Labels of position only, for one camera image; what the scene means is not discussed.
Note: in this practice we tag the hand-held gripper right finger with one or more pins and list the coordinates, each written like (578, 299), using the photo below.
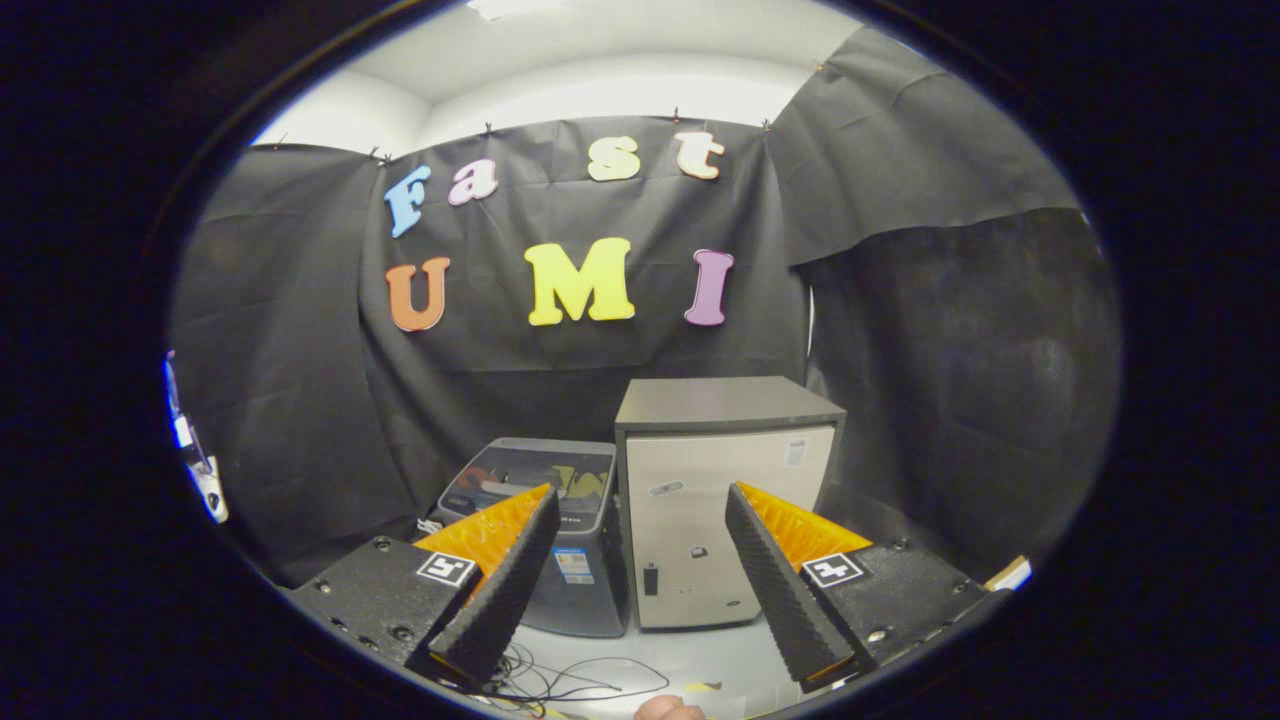
(775, 585)

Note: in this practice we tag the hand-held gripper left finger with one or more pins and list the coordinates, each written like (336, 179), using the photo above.
(505, 590)

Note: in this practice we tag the grey washing machine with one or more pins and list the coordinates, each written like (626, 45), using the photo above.
(585, 590)

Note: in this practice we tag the light wooden board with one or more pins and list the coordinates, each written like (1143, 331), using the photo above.
(1010, 574)

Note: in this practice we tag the black backdrop cloth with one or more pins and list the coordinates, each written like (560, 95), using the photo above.
(300, 340)

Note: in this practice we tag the white and blue equipment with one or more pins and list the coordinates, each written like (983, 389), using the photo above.
(190, 440)

